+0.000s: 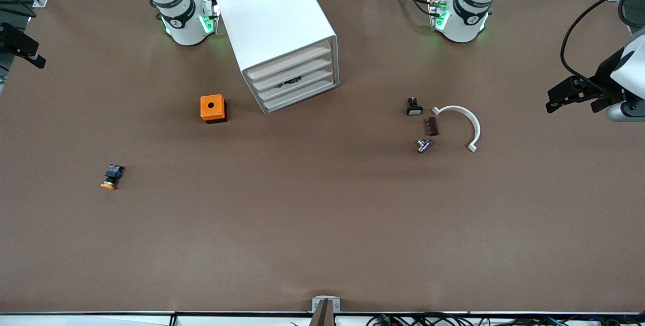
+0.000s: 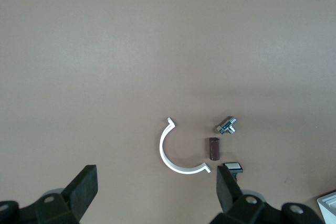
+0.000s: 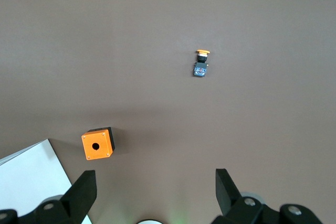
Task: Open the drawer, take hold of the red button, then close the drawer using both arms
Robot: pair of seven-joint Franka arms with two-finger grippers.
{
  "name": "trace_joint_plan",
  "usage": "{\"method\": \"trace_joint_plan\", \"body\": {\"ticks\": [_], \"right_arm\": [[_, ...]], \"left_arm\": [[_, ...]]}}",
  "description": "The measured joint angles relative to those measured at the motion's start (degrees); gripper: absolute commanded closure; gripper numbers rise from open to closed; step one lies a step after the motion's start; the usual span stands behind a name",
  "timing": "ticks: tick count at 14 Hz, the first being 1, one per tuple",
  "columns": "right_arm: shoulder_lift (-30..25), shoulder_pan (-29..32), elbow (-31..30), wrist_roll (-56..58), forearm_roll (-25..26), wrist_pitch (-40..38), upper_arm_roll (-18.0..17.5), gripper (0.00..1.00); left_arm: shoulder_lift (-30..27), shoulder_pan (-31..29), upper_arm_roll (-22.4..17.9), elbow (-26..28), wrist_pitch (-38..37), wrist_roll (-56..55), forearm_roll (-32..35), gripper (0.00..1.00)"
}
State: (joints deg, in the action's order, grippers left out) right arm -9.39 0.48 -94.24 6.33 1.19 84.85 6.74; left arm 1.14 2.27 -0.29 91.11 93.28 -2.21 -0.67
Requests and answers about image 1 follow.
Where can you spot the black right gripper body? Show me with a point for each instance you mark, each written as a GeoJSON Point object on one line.
{"type": "Point", "coordinates": [15, 41]}

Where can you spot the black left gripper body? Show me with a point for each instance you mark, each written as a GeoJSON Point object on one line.
{"type": "Point", "coordinates": [604, 80]}

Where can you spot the black white rectangular push button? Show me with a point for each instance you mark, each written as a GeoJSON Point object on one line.
{"type": "Point", "coordinates": [414, 111]}

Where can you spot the orange button box with hole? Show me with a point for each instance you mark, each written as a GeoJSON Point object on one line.
{"type": "Point", "coordinates": [205, 102]}

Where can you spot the brown terminal block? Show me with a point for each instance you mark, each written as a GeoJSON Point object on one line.
{"type": "Point", "coordinates": [432, 126]}

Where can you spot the brown table cover sheet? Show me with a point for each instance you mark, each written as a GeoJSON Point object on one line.
{"type": "Point", "coordinates": [322, 215]}

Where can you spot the white curved plastic bracket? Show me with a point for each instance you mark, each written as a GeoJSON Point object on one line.
{"type": "Point", "coordinates": [476, 127]}

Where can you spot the yellow push button switch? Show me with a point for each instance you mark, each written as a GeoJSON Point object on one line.
{"type": "Point", "coordinates": [113, 172]}

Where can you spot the silver key switch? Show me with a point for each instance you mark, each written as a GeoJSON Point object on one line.
{"type": "Point", "coordinates": [423, 147]}

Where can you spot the black blue switch block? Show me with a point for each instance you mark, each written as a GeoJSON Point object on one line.
{"type": "Point", "coordinates": [291, 82]}

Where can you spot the white table edge rail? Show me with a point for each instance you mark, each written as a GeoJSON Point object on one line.
{"type": "Point", "coordinates": [75, 321]}

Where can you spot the grey metal table bracket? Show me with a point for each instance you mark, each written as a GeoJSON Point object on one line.
{"type": "Point", "coordinates": [317, 302]}

